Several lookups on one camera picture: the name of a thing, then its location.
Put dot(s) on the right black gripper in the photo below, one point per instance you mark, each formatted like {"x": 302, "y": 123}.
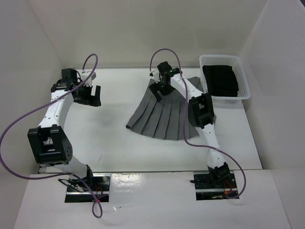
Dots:
{"x": 155, "y": 87}

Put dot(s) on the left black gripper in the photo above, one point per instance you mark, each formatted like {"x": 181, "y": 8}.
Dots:
{"x": 91, "y": 100}

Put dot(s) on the grey pleated skirt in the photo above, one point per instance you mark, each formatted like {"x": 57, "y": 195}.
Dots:
{"x": 160, "y": 120}

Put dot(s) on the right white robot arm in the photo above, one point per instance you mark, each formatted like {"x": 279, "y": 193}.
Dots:
{"x": 200, "y": 114}

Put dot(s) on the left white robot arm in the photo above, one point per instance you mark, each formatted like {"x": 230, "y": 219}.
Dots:
{"x": 49, "y": 143}

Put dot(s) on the black folded skirt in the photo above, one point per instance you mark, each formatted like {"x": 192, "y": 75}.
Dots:
{"x": 221, "y": 80}

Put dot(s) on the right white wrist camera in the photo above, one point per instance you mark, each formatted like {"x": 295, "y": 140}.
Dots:
{"x": 155, "y": 75}

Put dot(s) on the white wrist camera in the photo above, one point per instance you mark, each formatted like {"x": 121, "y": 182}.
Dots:
{"x": 87, "y": 77}
{"x": 155, "y": 75}

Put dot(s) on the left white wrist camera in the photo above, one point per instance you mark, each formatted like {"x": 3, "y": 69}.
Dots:
{"x": 87, "y": 77}

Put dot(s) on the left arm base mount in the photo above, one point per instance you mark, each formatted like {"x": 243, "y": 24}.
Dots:
{"x": 77, "y": 192}

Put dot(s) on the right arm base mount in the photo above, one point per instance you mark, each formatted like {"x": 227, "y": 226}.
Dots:
{"x": 205, "y": 190}

